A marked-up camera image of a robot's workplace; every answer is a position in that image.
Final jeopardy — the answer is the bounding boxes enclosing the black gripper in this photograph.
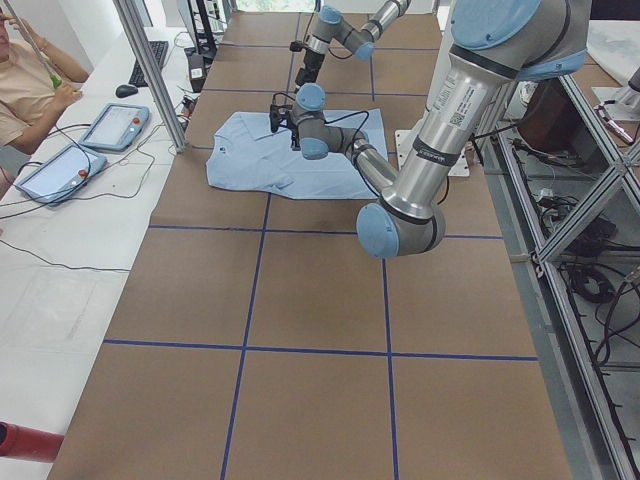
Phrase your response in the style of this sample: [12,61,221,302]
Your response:
[295,49,325,90]
[289,127,301,151]

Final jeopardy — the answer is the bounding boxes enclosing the light blue t-shirt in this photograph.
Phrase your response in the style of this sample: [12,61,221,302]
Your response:
[206,109,387,200]

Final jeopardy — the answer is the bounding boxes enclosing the metal reacher grabber stick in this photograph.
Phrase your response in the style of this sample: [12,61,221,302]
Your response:
[4,0,62,90]

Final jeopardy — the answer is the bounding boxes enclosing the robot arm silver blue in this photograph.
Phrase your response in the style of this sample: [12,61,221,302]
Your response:
[290,0,411,92]
[270,1,592,259]

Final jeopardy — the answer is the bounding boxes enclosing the black power adapter box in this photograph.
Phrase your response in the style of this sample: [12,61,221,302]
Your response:
[187,53,207,93]

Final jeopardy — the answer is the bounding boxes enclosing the black keyboard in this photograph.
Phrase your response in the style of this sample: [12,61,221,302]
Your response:
[127,40,170,88]

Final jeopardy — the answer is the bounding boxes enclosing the far blue teach pendant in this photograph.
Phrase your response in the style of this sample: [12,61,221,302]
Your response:
[78,103,150,152]

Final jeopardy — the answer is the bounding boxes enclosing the blue teach pendant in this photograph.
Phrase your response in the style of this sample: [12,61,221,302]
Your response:
[15,144,107,206]
[78,103,150,152]

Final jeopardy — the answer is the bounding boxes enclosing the black computer mouse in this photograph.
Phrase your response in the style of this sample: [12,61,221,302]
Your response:
[115,84,138,98]

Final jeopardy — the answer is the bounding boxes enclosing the near blue teach pendant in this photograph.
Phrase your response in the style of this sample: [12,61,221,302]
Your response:
[15,144,107,206]

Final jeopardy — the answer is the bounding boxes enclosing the person in beige shirt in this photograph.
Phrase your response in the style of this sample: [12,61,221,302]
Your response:
[0,14,91,201]

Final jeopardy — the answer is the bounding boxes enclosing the red fire extinguisher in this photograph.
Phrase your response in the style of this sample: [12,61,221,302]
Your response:
[1,422,64,463]

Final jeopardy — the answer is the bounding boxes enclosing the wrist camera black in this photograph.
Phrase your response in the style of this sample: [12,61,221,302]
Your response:
[289,41,308,52]
[269,103,292,133]

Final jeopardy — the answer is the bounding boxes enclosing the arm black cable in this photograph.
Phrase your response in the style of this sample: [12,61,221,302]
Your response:
[322,109,371,134]

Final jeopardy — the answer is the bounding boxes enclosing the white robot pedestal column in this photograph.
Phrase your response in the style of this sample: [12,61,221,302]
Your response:
[396,1,456,168]

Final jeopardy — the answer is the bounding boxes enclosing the aluminium frame post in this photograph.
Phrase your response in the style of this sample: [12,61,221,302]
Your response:
[113,0,187,153]

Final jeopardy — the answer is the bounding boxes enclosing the aluminium frame rack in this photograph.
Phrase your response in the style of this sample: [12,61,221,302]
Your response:
[474,60,639,479]

